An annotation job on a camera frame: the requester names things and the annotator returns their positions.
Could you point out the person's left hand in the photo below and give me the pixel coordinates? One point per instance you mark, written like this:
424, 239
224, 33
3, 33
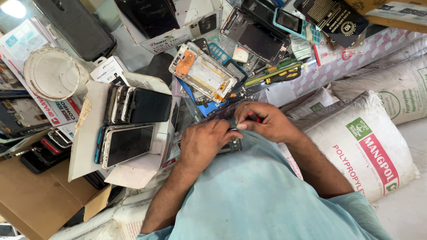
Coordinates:
200, 143

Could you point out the person's right hand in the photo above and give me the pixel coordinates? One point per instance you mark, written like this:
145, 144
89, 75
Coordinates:
273, 125

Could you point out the small dark phone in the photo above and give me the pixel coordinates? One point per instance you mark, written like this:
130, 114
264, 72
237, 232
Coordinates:
233, 146

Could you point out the blue phone case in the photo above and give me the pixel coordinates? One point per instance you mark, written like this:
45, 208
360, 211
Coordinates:
210, 108

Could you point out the small white sack green label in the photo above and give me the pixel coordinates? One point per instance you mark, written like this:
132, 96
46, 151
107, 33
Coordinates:
312, 101

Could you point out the yellow green screwdriver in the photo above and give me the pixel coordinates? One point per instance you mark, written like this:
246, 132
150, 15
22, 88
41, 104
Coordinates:
267, 76

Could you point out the black screen phone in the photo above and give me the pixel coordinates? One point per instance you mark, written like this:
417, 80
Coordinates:
150, 106

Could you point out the black teal edged phone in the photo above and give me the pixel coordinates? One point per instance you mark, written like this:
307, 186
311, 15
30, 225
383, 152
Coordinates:
237, 71

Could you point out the white framed phone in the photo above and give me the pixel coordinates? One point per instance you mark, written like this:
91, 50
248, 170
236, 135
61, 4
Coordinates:
128, 145

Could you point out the light blue shirt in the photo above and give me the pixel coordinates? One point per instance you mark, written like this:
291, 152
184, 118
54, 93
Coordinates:
253, 200

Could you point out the small white card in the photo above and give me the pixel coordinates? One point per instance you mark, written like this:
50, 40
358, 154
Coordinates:
241, 54

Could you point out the white glue bottle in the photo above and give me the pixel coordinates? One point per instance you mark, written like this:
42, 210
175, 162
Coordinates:
300, 50

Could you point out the red pen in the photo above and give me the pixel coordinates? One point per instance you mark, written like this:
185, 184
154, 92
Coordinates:
316, 55

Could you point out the silver edged phone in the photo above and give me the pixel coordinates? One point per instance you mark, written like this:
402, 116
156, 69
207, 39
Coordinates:
125, 103
116, 104

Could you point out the black phone back cover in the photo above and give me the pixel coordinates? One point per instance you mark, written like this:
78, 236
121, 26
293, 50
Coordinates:
160, 66

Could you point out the white sack with red label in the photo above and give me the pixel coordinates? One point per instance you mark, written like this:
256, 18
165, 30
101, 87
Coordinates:
360, 146

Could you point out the white sack with red print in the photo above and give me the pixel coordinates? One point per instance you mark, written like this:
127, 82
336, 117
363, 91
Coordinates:
133, 216
90, 228

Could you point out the dark edged phone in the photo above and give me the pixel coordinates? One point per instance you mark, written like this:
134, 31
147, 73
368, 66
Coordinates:
108, 105

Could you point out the pink chequered table cover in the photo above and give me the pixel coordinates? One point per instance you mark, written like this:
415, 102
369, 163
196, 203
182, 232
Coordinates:
350, 56

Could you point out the blue edged phone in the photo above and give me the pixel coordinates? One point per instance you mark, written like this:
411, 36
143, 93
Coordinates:
97, 146

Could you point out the white cardboard box tray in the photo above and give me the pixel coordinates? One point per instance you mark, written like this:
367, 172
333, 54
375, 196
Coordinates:
86, 146

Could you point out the white printed carton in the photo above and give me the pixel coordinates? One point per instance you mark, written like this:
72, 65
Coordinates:
186, 30

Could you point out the small white battery box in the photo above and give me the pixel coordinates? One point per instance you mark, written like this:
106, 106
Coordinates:
108, 70

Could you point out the white sack with green print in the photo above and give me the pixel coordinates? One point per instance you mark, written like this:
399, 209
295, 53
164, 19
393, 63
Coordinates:
387, 83

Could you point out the black screen guard packet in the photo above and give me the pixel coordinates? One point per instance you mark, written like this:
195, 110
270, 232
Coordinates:
333, 20

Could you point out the glossy black phone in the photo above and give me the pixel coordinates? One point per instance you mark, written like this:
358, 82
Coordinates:
150, 16

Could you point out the plain white sack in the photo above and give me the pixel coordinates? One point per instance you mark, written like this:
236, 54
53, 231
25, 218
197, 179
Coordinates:
393, 55

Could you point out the white edged phone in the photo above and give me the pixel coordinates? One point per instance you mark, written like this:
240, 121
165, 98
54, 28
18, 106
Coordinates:
60, 138

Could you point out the brown cardboard sheet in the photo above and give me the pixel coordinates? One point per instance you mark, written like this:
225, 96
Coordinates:
363, 5

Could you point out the red edged phone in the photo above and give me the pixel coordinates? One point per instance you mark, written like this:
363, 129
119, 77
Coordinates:
50, 146

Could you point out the white round plastic container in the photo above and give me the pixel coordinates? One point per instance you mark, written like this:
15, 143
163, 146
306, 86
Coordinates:
53, 75

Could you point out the white printed envelope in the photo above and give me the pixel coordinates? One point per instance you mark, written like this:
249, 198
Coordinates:
397, 11

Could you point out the large black phone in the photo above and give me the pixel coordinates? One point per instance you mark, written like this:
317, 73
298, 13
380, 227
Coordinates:
75, 26

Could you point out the brown cardboard box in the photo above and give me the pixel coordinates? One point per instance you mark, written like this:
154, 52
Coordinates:
36, 200

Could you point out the white blue printed packet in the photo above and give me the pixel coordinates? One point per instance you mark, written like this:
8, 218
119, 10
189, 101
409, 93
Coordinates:
23, 40

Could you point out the phone frame with orange flex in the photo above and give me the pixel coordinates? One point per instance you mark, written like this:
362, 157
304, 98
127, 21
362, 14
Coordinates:
203, 71

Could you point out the dark phone frame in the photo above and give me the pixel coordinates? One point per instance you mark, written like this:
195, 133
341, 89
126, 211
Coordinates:
257, 40

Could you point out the grey phone frame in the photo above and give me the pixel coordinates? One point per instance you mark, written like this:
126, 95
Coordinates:
20, 115

